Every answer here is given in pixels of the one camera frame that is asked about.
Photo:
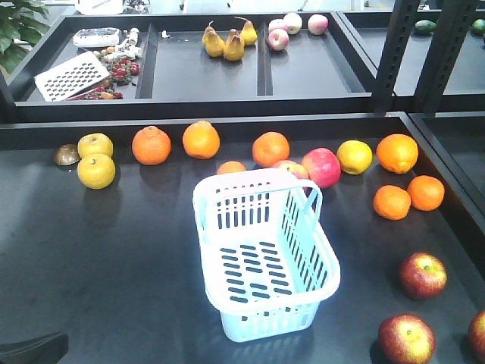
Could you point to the small orange behind basket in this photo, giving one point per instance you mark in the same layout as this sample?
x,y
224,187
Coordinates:
x,y
231,167

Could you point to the yellow apple lower left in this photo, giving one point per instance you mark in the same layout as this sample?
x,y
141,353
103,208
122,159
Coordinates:
x,y
96,171

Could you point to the pink red apple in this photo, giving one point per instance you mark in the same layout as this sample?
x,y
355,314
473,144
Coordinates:
x,y
292,167
323,167

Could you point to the yellow apple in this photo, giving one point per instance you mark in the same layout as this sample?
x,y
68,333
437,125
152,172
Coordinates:
x,y
96,171
354,156
95,143

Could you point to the white grater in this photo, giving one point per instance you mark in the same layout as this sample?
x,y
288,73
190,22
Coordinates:
x,y
70,77

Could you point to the dark red apple edge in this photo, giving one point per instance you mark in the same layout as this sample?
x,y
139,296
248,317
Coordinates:
x,y
476,336

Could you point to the yellow apple upper left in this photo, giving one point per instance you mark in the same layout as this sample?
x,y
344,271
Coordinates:
x,y
95,143

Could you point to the black wooden produce stand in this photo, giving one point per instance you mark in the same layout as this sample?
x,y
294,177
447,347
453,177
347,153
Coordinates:
x,y
161,206

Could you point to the pink red apple left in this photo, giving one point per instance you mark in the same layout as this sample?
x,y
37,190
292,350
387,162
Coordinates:
x,y
292,167

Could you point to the bumpy orange left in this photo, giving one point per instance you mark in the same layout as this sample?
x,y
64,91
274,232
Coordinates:
x,y
151,146

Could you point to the green potted plant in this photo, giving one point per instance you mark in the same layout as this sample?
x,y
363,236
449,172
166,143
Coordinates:
x,y
22,26

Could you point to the small orange left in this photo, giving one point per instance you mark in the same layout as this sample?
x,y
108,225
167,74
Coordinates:
x,y
392,202

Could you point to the avocados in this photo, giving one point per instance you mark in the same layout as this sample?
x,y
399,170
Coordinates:
x,y
425,27

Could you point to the light blue plastic basket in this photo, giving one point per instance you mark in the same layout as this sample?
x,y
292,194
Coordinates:
x,y
266,260

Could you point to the brown half shell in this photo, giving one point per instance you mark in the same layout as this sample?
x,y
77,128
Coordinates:
x,y
66,154

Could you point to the red cherry tomatoes pile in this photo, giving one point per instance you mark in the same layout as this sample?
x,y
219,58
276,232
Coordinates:
x,y
121,68

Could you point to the small orange right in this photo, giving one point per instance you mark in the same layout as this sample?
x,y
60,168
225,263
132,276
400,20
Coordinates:
x,y
426,193

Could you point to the pink peaches back tray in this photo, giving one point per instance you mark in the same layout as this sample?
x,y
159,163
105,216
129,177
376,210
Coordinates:
x,y
281,29

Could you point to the orange far left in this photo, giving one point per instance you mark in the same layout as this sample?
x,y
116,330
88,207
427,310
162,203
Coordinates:
x,y
269,148

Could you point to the white electronic scale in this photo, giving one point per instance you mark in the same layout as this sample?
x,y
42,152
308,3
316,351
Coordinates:
x,y
97,37

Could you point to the brown pears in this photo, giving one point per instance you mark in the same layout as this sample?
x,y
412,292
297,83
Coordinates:
x,y
234,46

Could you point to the large orange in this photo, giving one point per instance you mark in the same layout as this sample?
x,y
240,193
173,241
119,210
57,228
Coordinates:
x,y
397,153

